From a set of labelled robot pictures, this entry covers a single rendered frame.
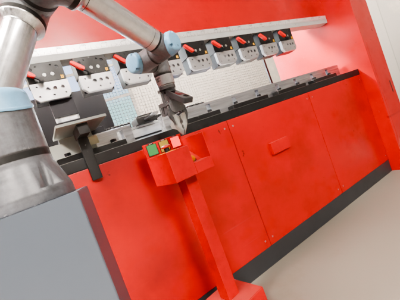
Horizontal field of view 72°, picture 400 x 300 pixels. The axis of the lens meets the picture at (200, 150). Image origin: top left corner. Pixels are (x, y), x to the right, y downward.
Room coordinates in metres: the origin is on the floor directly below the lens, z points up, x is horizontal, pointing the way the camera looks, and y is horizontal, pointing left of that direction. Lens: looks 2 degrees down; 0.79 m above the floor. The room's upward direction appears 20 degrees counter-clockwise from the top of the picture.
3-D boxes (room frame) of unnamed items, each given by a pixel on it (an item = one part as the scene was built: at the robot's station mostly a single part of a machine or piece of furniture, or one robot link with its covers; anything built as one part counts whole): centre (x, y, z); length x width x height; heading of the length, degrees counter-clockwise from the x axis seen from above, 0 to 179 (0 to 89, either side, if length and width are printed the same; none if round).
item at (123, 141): (1.21, 0.44, 0.89); 0.30 x 0.05 x 0.03; 121
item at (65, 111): (1.24, 0.51, 1.11); 0.10 x 0.02 x 0.10; 121
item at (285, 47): (2.04, -0.85, 1.24); 0.15 x 0.09 x 0.17; 121
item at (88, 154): (1.08, 0.41, 0.88); 0.14 x 0.04 x 0.22; 31
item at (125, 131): (1.27, 0.46, 0.92); 0.39 x 0.06 x 0.10; 121
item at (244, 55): (1.84, -0.50, 1.24); 0.15 x 0.09 x 0.17; 121
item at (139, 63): (1.05, 0.08, 1.13); 0.11 x 0.11 x 0.08; 53
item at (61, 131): (1.12, 0.43, 1.00); 0.26 x 0.18 x 0.01; 31
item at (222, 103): (1.89, -0.58, 0.92); 1.68 x 0.06 x 0.10; 121
